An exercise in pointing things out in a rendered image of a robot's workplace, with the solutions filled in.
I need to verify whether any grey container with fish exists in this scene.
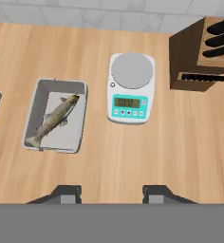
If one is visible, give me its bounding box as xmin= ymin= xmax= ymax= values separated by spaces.
xmin=22 ymin=78 xmax=88 ymax=155

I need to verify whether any black knife handle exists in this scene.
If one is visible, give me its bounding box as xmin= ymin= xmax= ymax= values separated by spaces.
xmin=201 ymin=44 xmax=224 ymax=59
xmin=206 ymin=14 xmax=224 ymax=36
xmin=204 ymin=29 xmax=224 ymax=47

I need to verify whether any brown wooden knife block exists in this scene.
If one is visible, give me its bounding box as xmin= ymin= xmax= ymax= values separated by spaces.
xmin=168 ymin=16 xmax=224 ymax=93

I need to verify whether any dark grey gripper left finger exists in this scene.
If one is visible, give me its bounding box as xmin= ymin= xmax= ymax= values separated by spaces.
xmin=26 ymin=184 xmax=83 ymax=205

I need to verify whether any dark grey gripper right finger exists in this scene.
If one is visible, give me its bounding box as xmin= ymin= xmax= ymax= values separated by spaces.
xmin=141 ymin=184 xmax=198 ymax=205

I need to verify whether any white and teal kitchen scale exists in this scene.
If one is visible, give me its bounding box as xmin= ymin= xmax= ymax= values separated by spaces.
xmin=106 ymin=52 xmax=157 ymax=125

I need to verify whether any brown fish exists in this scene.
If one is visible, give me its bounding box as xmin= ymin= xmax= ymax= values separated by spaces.
xmin=25 ymin=93 xmax=81 ymax=149

